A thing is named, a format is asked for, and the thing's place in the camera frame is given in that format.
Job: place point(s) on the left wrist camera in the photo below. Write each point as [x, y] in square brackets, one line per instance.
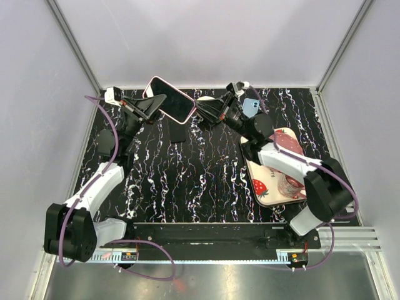
[113, 96]

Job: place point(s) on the control board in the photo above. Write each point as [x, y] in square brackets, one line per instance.
[299, 258]
[129, 256]

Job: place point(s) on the pink cased phone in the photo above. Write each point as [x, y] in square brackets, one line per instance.
[178, 106]

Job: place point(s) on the pink glass mug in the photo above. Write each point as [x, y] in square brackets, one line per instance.
[291, 188]

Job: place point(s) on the left control board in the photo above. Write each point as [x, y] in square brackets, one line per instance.
[129, 256]

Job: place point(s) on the strawberry pattern tray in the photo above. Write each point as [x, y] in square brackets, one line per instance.
[264, 183]

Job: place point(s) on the black smartphone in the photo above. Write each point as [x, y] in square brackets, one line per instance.
[177, 132]

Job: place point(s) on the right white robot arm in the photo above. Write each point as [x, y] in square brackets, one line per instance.
[327, 188]

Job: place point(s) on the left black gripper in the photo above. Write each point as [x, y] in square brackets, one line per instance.
[144, 110]

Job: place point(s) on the right control board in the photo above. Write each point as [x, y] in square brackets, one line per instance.
[299, 258]

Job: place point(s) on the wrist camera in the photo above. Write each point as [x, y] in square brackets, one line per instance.
[238, 88]
[113, 96]

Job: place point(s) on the cream ceramic bowl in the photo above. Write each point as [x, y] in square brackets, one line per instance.
[205, 98]

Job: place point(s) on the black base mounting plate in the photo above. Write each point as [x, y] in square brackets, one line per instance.
[270, 235]

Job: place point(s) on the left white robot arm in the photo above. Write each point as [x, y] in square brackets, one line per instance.
[70, 230]

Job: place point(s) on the light blue phone case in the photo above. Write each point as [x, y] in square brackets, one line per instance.
[250, 107]

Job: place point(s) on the pink dotted plate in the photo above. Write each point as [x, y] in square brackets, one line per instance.
[286, 139]

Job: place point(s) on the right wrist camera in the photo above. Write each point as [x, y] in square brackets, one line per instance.
[238, 88]

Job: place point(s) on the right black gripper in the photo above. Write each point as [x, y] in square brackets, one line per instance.
[216, 111]

